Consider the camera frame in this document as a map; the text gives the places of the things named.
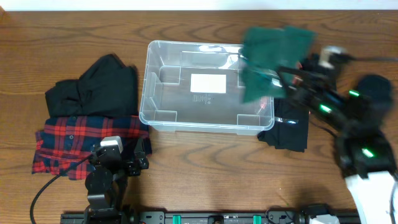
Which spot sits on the black garment with tape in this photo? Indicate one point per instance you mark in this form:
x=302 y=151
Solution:
x=290 y=130

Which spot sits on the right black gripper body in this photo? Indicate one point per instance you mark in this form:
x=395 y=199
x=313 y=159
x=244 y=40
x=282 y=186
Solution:
x=333 y=104

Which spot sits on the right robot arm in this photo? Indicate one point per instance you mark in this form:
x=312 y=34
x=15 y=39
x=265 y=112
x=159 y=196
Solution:
x=363 y=154

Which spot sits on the large black folded garment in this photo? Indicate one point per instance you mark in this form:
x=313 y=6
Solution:
x=108 y=88

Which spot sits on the dark navy garment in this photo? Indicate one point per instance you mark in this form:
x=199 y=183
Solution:
x=311 y=64

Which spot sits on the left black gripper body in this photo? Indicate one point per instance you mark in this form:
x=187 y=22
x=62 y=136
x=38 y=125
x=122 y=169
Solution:
x=134 y=160

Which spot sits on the clear plastic storage bin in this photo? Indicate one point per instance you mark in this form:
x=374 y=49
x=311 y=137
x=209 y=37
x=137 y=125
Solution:
x=167 y=104

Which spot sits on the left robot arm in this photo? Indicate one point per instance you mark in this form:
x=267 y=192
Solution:
x=107 y=184

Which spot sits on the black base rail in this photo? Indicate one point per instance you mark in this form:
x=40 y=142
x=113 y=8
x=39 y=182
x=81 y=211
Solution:
x=318 y=213

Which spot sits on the white label in bin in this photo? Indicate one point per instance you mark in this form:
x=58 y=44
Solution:
x=208 y=83

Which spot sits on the red navy plaid shirt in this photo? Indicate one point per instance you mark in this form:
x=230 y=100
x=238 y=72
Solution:
x=65 y=141

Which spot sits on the dark green cloth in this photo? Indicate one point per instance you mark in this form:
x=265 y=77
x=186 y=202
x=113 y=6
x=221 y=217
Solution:
x=264 y=51

